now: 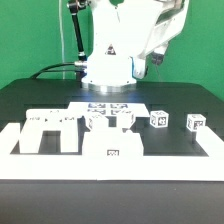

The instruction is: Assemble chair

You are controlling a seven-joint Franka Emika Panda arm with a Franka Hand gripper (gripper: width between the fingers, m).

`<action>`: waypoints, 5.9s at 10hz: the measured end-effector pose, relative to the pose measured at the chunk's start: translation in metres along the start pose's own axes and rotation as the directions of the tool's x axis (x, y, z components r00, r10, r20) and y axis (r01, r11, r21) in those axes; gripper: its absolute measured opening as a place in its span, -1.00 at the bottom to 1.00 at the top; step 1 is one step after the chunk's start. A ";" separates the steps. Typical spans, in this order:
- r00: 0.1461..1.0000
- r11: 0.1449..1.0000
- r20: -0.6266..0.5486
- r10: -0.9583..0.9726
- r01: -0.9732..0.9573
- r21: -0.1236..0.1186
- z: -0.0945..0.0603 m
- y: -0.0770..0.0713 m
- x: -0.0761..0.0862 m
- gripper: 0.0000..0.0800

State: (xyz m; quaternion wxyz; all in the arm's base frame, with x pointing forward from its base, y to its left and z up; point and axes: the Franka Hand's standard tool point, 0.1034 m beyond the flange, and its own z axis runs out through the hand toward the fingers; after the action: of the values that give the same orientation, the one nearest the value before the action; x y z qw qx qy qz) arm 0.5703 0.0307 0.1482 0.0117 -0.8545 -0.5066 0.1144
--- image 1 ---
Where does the white chair seat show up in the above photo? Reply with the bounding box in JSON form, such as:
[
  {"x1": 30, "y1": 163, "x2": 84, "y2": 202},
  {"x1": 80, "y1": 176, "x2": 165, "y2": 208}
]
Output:
[{"x1": 82, "y1": 129, "x2": 144, "y2": 158}]

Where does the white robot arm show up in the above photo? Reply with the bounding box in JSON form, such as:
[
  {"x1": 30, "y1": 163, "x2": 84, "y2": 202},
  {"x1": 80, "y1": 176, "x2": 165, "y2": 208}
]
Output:
[{"x1": 81, "y1": 0, "x2": 190, "y2": 93}]

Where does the white marker sheet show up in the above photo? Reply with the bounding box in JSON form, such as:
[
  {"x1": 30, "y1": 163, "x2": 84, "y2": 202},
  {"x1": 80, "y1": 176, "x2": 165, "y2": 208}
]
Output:
[{"x1": 68, "y1": 102, "x2": 149, "y2": 117}]

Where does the white tagged cube near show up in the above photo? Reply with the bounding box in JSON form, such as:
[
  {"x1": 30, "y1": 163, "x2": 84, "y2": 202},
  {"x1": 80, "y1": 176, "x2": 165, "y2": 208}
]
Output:
[{"x1": 150, "y1": 110, "x2": 169, "y2": 128}]

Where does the white tagged cube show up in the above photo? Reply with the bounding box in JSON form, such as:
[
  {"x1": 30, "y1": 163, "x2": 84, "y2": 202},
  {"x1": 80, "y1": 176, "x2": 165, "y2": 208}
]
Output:
[
  {"x1": 150, "y1": 110, "x2": 169, "y2": 128},
  {"x1": 186, "y1": 114, "x2": 206, "y2": 132}
]

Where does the white tagged cube far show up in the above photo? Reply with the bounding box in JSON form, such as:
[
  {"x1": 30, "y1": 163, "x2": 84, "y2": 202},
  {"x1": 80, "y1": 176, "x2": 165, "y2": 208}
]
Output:
[{"x1": 186, "y1": 114, "x2": 206, "y2": 132}]

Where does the white chair back frame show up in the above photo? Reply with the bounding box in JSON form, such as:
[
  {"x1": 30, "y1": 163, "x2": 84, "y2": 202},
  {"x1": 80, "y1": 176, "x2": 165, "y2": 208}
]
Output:
[{"x1": 19, "y1": 109, "x2": 80, "y2": 154}]

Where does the black cable bundle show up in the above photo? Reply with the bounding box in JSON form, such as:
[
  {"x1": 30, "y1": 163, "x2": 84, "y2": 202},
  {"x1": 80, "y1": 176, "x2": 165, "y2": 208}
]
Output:
[{"x1": 29, "y1": 61, "x2": 88, "y2": 80}]

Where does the white U-shaped obstacle frame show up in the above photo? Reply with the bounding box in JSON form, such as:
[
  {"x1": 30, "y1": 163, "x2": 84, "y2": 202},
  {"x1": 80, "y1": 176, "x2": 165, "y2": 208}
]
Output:
[{"x1": 0, "y1": 123, "x2": 224, "y2": 181}]

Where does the white hanging cable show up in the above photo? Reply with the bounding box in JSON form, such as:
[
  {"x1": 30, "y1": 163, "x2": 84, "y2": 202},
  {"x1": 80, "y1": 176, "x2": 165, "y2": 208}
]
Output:
[{"x1": 58, "y1": 0, "x2": 66, "y2": 80}]

